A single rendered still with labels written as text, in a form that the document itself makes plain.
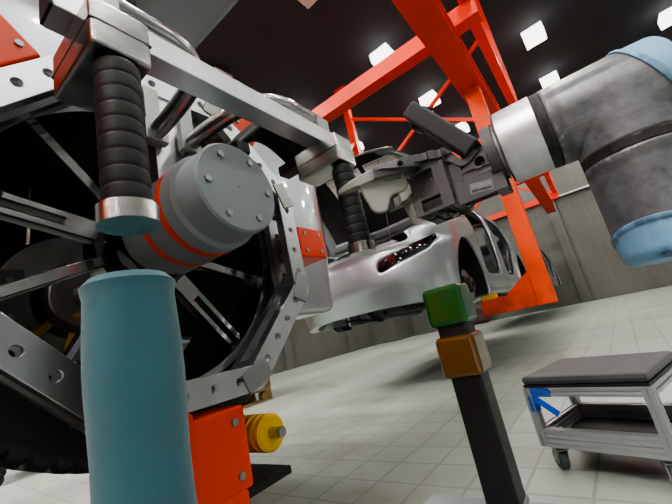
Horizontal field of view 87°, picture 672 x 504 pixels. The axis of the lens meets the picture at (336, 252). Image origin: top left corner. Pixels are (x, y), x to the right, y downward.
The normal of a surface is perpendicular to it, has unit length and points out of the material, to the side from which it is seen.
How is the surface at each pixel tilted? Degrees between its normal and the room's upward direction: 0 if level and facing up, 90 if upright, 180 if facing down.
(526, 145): 119
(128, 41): 90
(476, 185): 90
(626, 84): 94
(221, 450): 90
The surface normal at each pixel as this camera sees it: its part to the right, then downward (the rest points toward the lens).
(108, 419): -0.08, -0.18
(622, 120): -0.70, 0.01
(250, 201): 0.78, -0.31
